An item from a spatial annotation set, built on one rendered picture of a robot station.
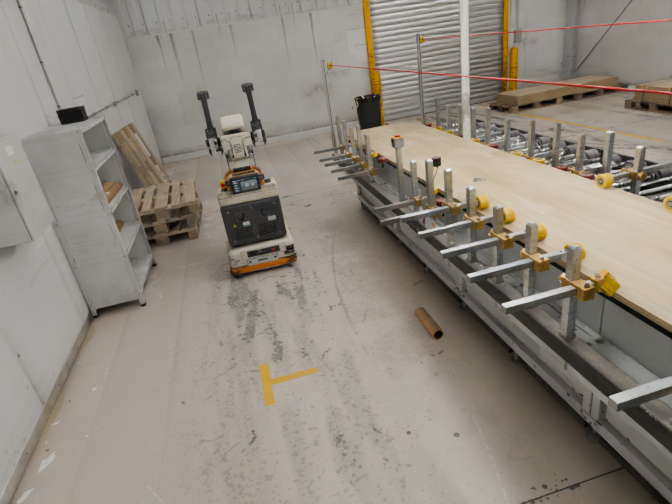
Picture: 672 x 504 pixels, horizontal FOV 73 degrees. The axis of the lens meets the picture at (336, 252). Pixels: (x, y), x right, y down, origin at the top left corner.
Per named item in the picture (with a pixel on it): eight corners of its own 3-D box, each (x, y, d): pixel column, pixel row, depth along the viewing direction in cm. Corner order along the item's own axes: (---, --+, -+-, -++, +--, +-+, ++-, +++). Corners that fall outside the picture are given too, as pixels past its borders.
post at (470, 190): (470, 271, 250) (469, 187, 230) (467, 268, 253) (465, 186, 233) (476, 269, 251) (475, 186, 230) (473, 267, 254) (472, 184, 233)
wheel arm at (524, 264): (470, 284, 185) (470, 276, 184) (466, 280, 188) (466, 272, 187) (578, 256, 193) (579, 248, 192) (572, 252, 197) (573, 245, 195)
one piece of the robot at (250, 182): (268, 192, 409) (264, 173, 392) (228, 200, 404) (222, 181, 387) (266, 184, 416) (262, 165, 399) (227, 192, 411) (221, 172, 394)
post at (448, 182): (449, 248, 271) (446, 170, 250) (446, 246, 274) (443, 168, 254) (454, 247, 271) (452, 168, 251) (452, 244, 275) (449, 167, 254)
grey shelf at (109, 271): (93, 318, 398) (15, 141, 332) (113, 274, 478) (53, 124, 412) (145, 305, 405) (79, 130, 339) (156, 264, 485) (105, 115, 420)
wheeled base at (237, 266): (298, 263, 432) (293, 239, 421) (231, 278, 423) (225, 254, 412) (289, 237, 492) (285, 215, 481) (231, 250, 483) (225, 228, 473)
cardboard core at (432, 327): (432, 331, 300) (414, 308, 327) (432, 341, 304) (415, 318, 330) (443, 328, 302) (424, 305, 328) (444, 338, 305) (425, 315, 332)
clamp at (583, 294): (581, 302, 165) (582, 290, 163) (556, 285, 177) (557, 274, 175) (596, 298, 166) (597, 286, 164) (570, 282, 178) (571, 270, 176)
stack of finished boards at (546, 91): (617, 84, 963) (618, 76, 956) (517, 105, 918) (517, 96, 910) (590, 83, 1031) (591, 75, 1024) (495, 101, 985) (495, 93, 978)
